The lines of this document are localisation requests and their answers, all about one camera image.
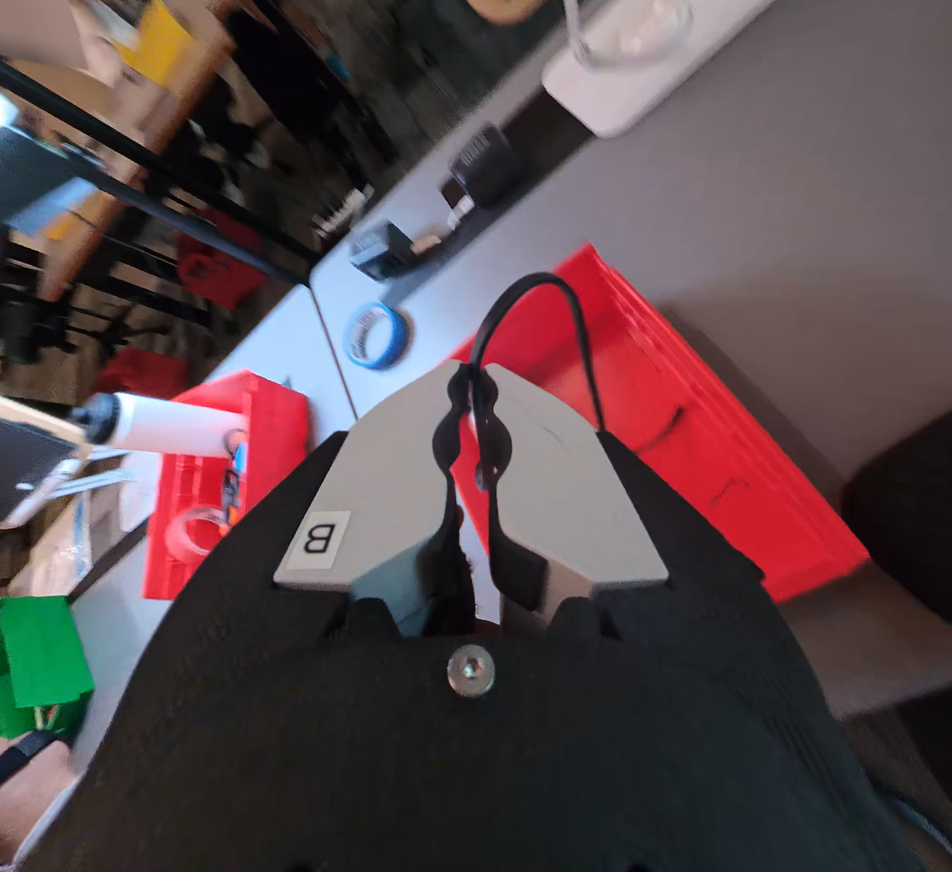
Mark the printed tape roll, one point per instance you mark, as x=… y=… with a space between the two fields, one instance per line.
x=178 y=541

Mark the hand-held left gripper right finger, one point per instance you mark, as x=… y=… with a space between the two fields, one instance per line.
x=573 y=500

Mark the red bag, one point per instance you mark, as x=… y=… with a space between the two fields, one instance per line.
x=219 y=262

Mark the person's left forearm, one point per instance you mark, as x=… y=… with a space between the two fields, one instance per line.
x=30 y=805

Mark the white tube with black cap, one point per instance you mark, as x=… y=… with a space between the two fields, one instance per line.
x=171 y=422

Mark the black power adapter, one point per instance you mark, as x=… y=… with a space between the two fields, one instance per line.
x=383 y=247
x=487 y=162

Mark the blue tape roll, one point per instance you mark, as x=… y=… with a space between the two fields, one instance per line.
x=394 y=344

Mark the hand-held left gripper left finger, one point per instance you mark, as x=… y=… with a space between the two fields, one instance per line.
x=372 y=470

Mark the large red plastic bin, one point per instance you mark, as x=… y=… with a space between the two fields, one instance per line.
x=692 y=441

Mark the white stand base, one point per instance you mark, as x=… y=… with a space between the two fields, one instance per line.
x=669 y=61

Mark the yellow box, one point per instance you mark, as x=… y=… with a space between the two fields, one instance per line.
x=160 y=39

